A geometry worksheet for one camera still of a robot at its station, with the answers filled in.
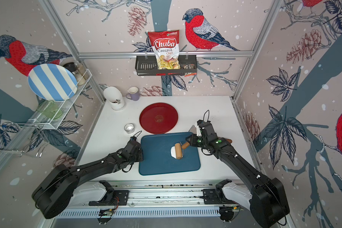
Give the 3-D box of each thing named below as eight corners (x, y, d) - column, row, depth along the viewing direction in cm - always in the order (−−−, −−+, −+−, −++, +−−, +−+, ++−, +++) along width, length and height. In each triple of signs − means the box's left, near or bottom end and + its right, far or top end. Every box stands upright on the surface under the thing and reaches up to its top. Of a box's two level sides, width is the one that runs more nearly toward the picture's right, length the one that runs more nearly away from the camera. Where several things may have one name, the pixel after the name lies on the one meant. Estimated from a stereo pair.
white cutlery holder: (107, 107, 118) (98, 93, 105) (114, 99, 124) (107, 85, 112) (124, 113, 114) (117, 99, 101) (131, 104, 120) (125, 90, 107)
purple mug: (128, 102, 122) (125, 93, 114) (131, 95, 127) (127, 86, 120) (139, 102, 122) (136, 93, 114) (140, 95, 127) (138, 86, 120)
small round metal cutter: (123, 133, 101) (122, 131, 99) (126, 125, 106) (125, 123, 104) (133, 133, 101) (132, 131, 99) (135, 125, 106) (134, 123, 104)
